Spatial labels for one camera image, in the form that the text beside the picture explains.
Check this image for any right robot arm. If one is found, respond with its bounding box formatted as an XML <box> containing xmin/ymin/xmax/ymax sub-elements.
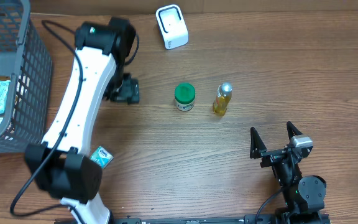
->
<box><xmin>246</xmin><ymin>121</ymin><xmax>331</xmax><ymax>223</ymax></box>

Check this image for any white barcode scanner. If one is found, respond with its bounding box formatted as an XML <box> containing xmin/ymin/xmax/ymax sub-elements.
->
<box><xmin>155</xmin><ymin>4</ymin><xmax>189</xmax><ymax>50</ymax></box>

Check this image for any grey plastic mesh basket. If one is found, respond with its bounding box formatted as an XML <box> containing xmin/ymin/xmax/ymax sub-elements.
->
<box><xmin>0</xmin><ymin>0</ymin><xmax>53</xmax><ymax>153</ymax></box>

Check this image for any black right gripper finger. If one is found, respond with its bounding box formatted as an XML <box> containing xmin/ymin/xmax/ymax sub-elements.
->
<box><xmin>250</xmin><ymin>127</ymin><xmax>267</xmax><ymax>159</ymax></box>
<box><xmin>286</xmin><ymin>121</ymin><xmax>303</xmax><ymax>139</ymax></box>

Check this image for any small teal tissue pack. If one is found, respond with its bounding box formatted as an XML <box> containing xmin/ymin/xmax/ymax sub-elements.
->
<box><xmin>90</xmin><ymin>146</ymin><xmax>114</xmax><ymax>169</ymax></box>

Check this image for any yellow dish soap bottle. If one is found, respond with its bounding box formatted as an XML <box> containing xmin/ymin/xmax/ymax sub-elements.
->
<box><xmin>213</xmin><ymin>82</ymin><xmax>232</xmax><ymax>116</ymax></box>

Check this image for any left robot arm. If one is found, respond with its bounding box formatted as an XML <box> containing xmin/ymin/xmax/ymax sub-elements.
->
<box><xmin>24</xmin><ymin>17</ymin><xmax>140</xmax><ymax>223</ymax></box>

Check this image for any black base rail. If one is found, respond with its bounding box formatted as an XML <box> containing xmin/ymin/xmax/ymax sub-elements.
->
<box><xmin>55</xmin><ymin>215</ymin><xmax>331</xmax><ymax>224</ymax></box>

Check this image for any green lid jar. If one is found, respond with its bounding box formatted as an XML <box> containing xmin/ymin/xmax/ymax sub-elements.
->
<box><xmin>174</xmin><ymin>83</ymin><xmax>196</xmax><ymax>111</ymax></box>

